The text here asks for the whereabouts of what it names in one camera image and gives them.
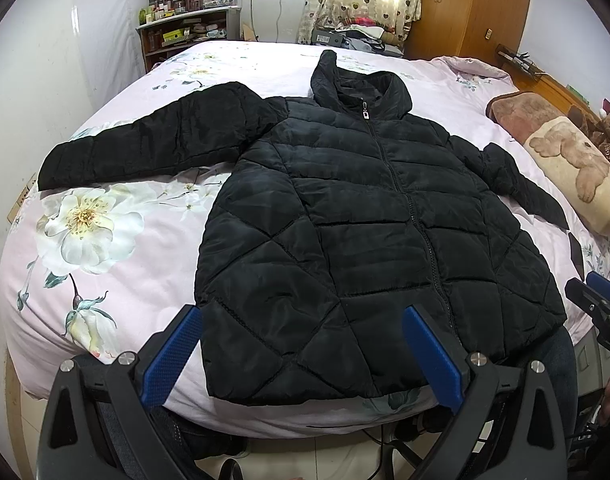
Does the black puffer jacket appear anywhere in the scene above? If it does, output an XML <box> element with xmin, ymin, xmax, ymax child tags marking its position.
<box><xmin>38</xmin><ymin>50</ymin><xmax>566</xmax><ymax>405</ymax></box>

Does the clothes pile by window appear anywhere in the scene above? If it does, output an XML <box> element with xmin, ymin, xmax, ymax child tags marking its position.
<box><xmin>305</xmin><ymin>18</ymin><xmax>404</xmax><ymax>58</ymax></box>

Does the brown bear print pillow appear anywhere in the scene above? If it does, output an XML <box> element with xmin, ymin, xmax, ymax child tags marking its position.
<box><xmin>486</xmin><ymin>92</ymin><xmax>610</xmax><ymax>235</ymax></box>

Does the wooden headboard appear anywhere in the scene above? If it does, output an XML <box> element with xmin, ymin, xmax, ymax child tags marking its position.
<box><xmin>502</xmin><ymin>62</ymin><xmax>610</xmax><ymax>119</ymax></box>

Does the wooden wardrobe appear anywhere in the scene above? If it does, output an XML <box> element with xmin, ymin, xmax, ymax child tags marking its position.
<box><xmin>404</xmin><ymin>0</ymin><xmax>530</xmax><ymax>66</ymax></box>

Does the wooden shelf unit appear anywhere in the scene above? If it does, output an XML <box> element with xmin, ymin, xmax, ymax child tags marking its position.
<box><xmin>137</xmin><ymin>6</ymin><xmax>241</xmax><ymax>73</ymax></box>

